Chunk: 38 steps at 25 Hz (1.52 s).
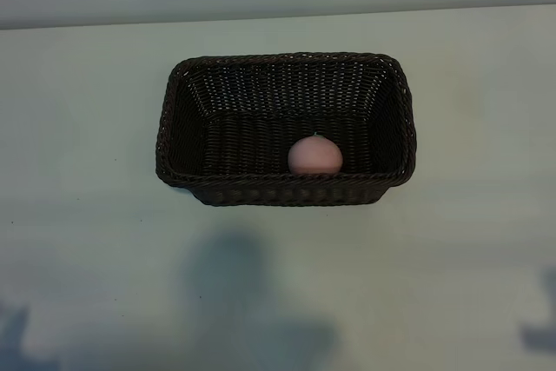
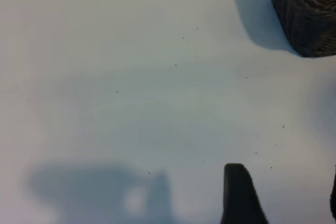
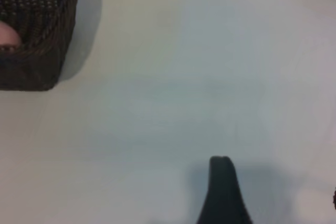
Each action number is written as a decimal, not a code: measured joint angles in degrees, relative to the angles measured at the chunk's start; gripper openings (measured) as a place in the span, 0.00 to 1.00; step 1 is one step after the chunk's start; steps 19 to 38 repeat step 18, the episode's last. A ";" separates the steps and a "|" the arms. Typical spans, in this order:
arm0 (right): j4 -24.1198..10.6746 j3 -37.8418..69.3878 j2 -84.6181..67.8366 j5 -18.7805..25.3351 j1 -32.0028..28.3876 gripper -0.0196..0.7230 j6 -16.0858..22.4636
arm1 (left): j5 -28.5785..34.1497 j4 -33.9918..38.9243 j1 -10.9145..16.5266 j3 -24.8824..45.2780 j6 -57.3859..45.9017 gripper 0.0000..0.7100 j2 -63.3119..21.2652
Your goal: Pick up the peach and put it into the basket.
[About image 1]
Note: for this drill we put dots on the pink peach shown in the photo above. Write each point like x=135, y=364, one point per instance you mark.
x=315, y=156

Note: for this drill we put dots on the dark brown woven basket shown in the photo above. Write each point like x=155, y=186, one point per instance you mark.
x=260, y=149

